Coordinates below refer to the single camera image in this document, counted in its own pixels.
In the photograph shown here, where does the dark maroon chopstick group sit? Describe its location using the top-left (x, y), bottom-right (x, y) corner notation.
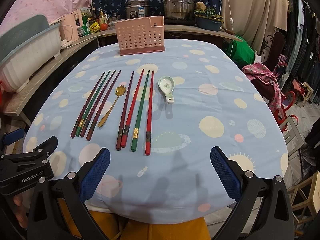
top-left (116, 72), bottom-right (134, 151)

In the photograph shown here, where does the green chopstick group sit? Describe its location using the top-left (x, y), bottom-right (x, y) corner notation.
top-left (131, 70), bottom-right (150, 152)
top-left (75, 70), bottom-right (111, 137)

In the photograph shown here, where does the red chopstick group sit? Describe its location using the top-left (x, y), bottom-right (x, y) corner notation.
top-left (120, 69), bottom-right (144, 148)

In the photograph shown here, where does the gold flower spoon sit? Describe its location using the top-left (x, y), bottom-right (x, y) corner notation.
top-left (98, 85), bottom-right (127, 128)

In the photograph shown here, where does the white ceramic soup spoon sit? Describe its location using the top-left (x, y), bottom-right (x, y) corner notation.
top-left (158, 76), bottom-right (175, 103)

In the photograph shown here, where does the person's left hand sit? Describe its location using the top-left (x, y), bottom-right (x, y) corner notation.
top-left (13, 194), bottom-right (28, 229)

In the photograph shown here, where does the wooden counter shelf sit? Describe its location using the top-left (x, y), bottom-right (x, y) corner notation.
top-left (1, 24), bottom-right (241, 116)

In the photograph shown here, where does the light blue patterned tablecloth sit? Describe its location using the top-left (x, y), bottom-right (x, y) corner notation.
top-left (23, 39), bottom-right (289, 224)

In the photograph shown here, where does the white dish drainer bin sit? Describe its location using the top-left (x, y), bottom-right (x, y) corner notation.
top-left (1, 15), bottom-right (61, 93)

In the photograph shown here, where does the pink floral cloth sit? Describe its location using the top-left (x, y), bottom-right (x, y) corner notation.
top-left (242, 62), bottom-right (281, 113)

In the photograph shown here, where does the pink electric kettle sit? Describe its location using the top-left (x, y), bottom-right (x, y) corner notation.
top-left (60, 9), bottom-right (83, 42)

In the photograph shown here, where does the green plastic bag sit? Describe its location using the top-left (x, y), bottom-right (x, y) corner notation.
top-left (225, 36), bottom-right (255, 69)

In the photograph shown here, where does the green bottle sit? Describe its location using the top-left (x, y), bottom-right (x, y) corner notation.
top-left (81, 14), bottom-right (90, 35)

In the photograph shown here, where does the yellow snack packet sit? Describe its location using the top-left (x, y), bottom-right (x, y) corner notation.
top-left (90, 22), bottom-right (100, 33)

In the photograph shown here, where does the red tomato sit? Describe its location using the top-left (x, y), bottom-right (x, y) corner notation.
top-left (100, 23), bottom-right (108, 31)

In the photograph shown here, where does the pink dotted curtain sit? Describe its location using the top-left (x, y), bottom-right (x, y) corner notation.
top-left (1, 0), bottom-right (91, 34)

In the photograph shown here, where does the yellow oil bottle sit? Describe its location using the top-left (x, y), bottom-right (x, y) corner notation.
top-left (98, 10), bottom-right (107, 25)

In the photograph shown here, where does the pink perforated utensil basket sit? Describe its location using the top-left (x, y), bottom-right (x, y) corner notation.
top-left (115, 16), bottom-right (165, 56)

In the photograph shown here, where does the blue basin with vegetables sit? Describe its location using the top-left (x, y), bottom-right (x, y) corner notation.
top-left (194, 2), bottom-right (224, 31)

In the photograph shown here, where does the beige curtain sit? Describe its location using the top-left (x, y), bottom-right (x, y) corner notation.
top-left (221, 0), bottom-right (288, 51)

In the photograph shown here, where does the silver rice cooker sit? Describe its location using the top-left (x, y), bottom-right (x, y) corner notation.
top-left (126, 0), bottom-right (151, 20)

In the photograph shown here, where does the stainless steel steamer pot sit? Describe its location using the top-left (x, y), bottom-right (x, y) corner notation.
top-left (163, 0), bottom-right (197, 21)

